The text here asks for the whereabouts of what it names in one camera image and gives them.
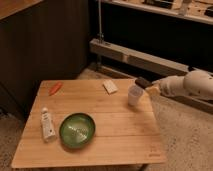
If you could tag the metal shelf rack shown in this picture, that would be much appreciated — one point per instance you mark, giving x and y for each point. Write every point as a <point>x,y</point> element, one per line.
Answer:
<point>158,43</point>

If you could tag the white sponge block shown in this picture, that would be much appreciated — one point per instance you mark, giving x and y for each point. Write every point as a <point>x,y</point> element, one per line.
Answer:
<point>110,86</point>

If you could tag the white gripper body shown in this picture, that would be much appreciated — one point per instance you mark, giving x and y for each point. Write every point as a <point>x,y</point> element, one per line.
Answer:
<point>172,86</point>

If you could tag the orange carrot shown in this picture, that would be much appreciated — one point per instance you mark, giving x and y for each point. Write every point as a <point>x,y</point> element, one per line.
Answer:
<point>55,88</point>

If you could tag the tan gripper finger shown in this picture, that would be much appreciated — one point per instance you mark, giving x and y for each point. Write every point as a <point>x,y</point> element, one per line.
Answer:
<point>153,90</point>
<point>157,81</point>

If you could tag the black eraser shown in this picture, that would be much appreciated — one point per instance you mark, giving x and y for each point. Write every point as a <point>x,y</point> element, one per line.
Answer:
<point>143,83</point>

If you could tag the white tube with cap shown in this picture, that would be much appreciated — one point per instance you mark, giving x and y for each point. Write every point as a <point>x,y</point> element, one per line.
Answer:
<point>47,125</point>

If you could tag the white ceramic cup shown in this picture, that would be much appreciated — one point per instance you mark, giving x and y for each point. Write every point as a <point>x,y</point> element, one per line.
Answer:
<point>134,94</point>

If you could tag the green bowl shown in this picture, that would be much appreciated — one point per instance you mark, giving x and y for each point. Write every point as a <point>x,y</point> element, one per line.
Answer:
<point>77,130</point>

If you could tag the wooden table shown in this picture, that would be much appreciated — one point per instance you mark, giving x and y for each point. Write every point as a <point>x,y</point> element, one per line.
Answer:
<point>124,134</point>

